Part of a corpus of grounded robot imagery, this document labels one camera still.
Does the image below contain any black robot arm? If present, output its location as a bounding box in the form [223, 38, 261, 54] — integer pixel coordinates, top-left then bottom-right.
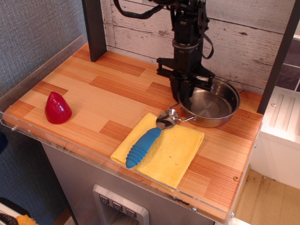
[157, 0, 215, 103]

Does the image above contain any stainless steel pot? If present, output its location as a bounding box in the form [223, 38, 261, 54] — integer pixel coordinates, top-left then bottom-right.
[177, 78, 245, 128]

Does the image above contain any red plastic pepper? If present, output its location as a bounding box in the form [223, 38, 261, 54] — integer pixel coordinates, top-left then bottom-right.
[45, 91, 72, 124]

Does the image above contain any orange object bottom left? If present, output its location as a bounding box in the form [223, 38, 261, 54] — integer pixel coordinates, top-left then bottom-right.
[16, 215, 37, 225]

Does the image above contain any dark right frame post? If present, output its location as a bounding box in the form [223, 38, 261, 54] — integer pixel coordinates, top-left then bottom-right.
[257, 0, 300, 114]

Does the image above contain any yellow folded cloth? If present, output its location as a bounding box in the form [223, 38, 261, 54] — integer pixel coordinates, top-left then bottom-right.
[110, 113, 204, 188]

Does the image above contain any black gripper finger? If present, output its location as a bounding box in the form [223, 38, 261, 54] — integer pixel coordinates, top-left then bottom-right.
[179, 80, 195, 103]
[170, 75, 181, 100]

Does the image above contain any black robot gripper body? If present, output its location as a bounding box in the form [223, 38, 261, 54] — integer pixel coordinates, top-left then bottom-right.
[157, 44, 215, 91]

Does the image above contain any blue handled metal spoon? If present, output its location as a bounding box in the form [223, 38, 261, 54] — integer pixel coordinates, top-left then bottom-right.
[125, 109, 179, 168]

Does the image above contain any grey toy fridge cabinet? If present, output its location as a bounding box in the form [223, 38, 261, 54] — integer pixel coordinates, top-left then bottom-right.
[42, 144, 214, 225]

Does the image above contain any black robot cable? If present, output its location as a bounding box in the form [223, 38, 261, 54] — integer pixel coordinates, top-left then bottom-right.
[112, 0, 214, 60]

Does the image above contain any white toy sink unit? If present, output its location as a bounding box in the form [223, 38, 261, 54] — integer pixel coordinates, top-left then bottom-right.
[250, 87, 300, 188]

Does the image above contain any clear acrylic edge guard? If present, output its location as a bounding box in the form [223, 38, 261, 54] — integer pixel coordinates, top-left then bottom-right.
[2, 108, 263, 224]

